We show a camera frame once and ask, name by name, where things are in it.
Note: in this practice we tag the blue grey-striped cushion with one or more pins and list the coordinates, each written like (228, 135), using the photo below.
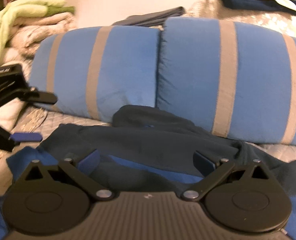
(192, 75)

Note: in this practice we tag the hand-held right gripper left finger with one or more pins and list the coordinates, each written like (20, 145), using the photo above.
(89, 161)

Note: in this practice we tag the beige folded quilt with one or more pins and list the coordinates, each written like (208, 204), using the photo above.
(38, 27)

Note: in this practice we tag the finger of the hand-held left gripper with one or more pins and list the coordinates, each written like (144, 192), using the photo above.
(25, 137)
(44, 98)

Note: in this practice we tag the navy folded garment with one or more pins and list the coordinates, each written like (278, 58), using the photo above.
(240, 2)

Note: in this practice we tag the dark green folded cloth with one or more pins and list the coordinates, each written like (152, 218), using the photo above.
(63, 10)

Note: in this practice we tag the stack of folded quilts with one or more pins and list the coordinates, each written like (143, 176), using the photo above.
(3, 25)

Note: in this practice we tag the grey folded clothes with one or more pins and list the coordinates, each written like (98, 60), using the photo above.
(157, 16)

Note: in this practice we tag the white puffy comforter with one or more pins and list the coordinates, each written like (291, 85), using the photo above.
(5, 120)

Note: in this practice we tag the blue striped pillow with spot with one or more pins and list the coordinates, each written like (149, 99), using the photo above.
(128, 67)

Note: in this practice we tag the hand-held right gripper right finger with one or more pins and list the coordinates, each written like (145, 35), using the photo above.
(203, 163)

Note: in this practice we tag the floral grey sofa back cover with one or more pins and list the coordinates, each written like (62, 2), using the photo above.
(212, 10)

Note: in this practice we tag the blue and navy hoodie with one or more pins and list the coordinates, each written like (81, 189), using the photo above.
(143, 140)

